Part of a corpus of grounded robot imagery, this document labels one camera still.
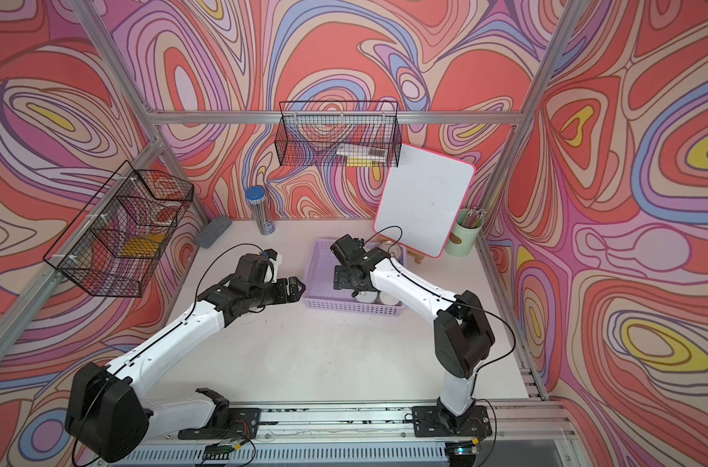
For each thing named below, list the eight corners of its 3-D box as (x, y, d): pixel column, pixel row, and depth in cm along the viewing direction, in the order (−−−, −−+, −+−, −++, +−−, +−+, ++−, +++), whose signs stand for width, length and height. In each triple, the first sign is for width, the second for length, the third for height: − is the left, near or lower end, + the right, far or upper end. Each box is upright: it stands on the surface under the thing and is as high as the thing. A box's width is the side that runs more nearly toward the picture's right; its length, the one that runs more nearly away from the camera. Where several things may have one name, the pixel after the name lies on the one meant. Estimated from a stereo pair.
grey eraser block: (195, 244, 114) (193, 240, 112) (221, 219, 123) (219, 214, 121) (208, 249, 113) (205, 244, 111) (233, 222, 122) (231, 218, 120)
